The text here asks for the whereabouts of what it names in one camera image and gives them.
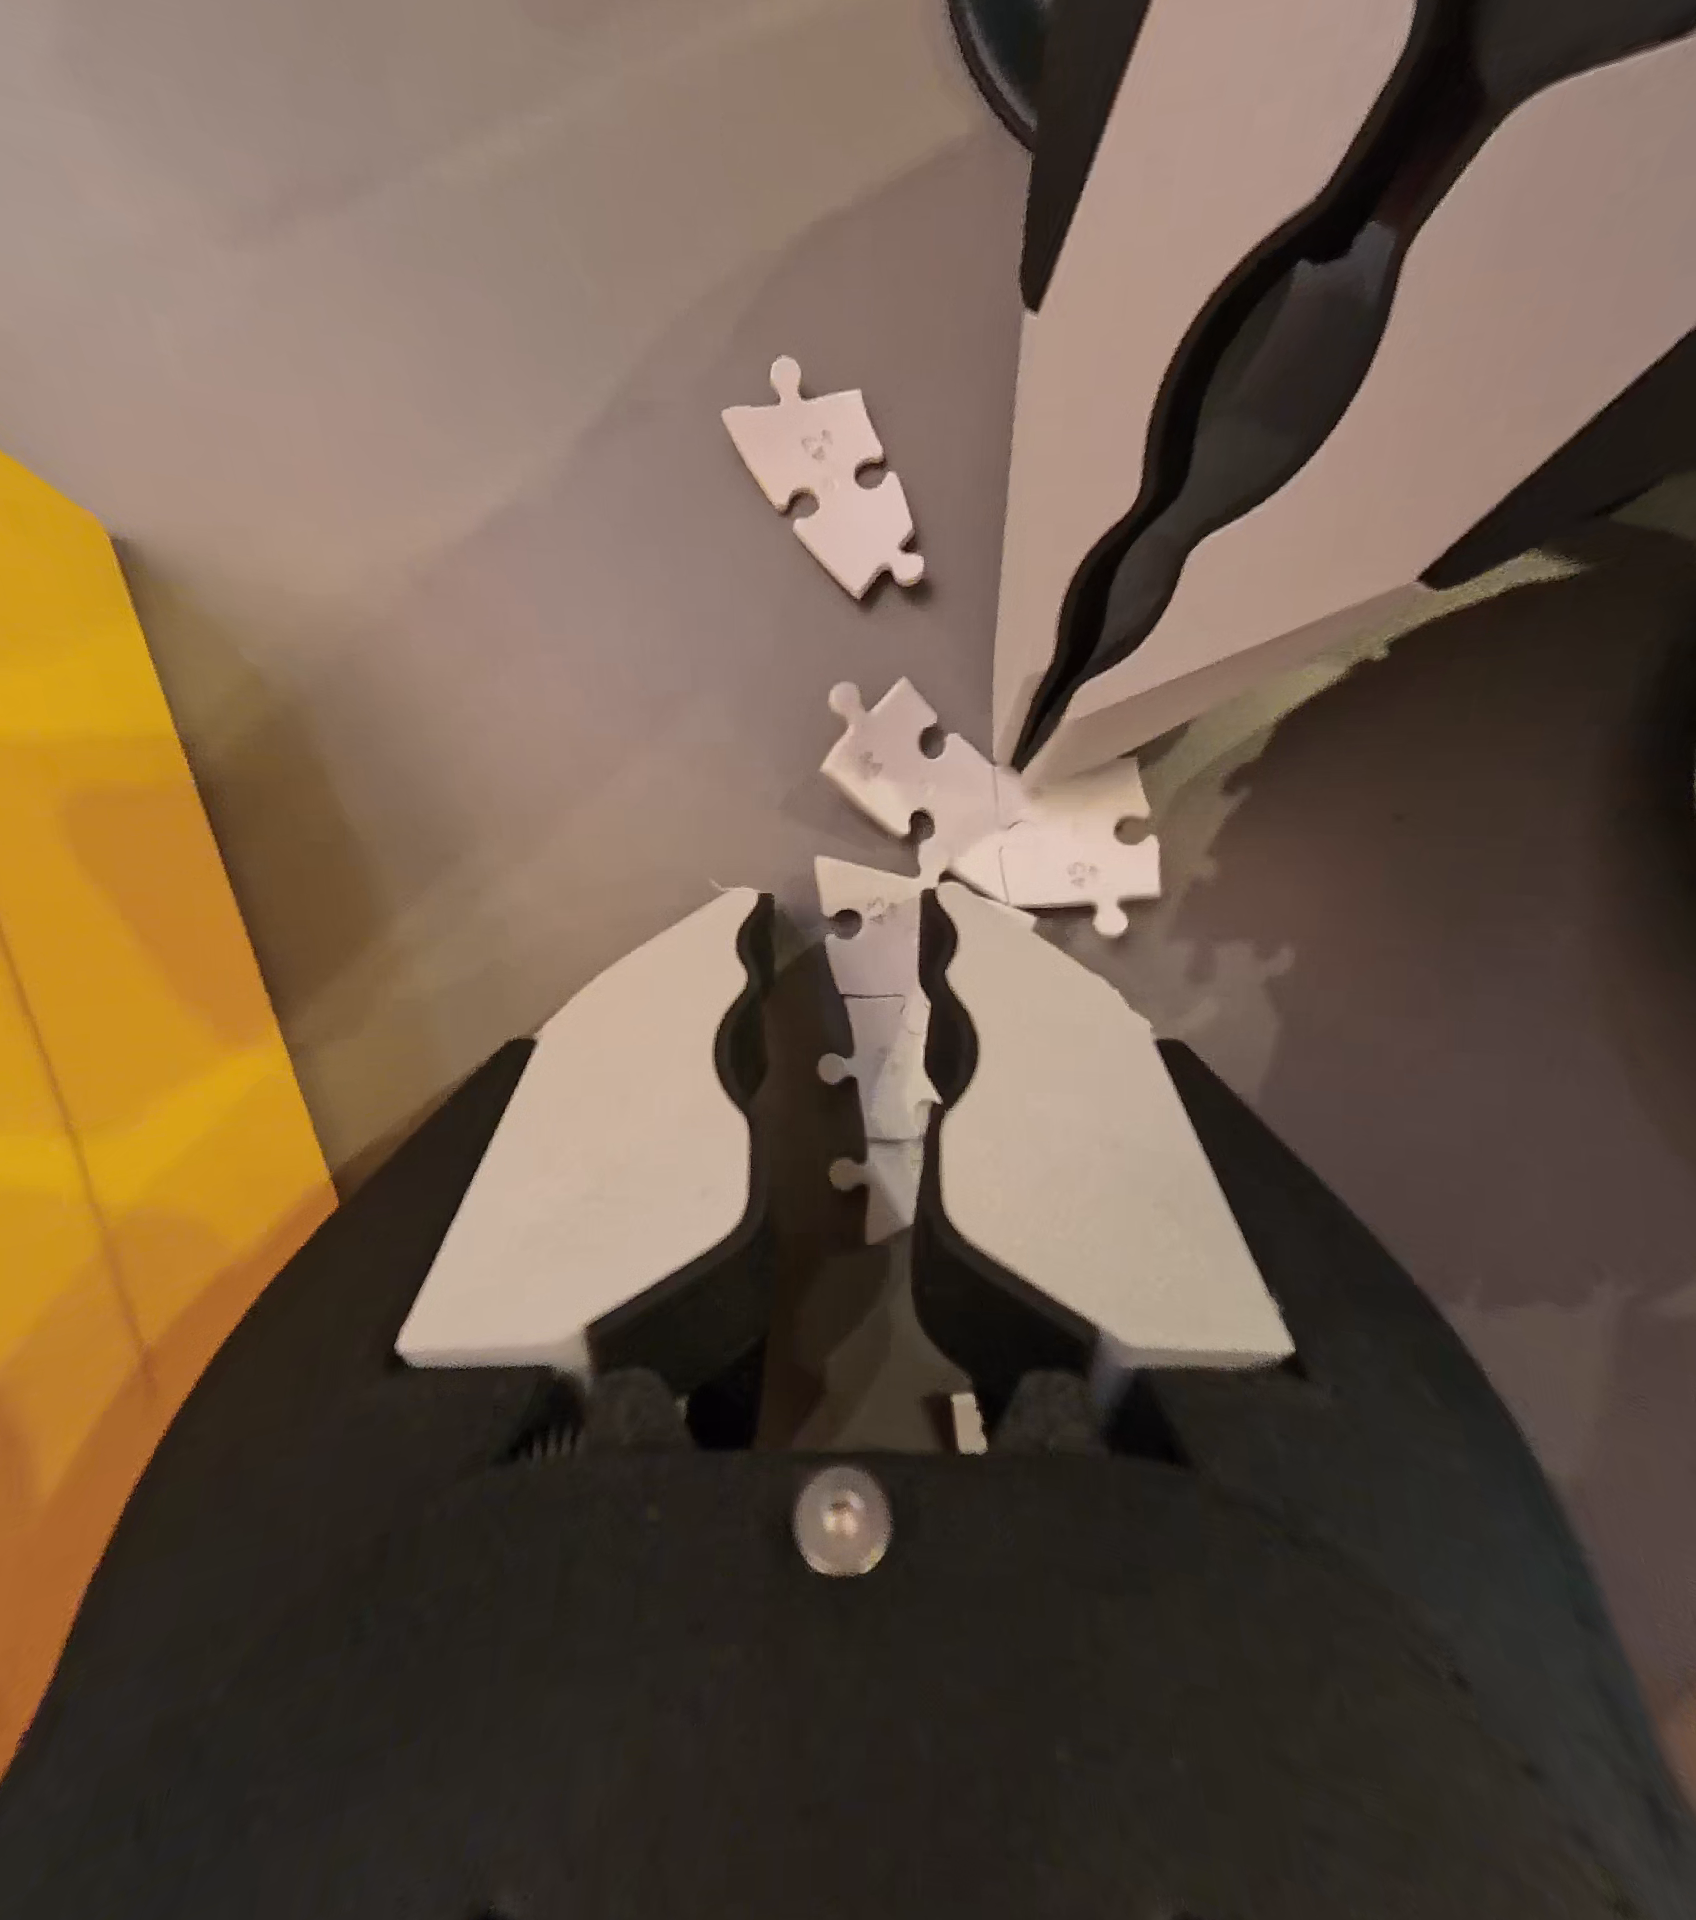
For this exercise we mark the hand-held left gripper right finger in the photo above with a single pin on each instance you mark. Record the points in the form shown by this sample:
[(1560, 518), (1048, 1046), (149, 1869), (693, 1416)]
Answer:
[(1104, 1186)]

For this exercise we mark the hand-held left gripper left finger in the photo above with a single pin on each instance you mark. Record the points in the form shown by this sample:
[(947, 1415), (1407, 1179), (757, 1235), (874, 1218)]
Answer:
[(594, 1170)]

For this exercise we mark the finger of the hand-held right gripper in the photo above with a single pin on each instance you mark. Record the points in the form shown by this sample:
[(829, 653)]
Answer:
[(1569, 301), (1164, 180)]

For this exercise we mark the yellow box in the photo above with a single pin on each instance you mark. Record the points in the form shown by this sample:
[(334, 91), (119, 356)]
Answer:
[(38, 1051)]

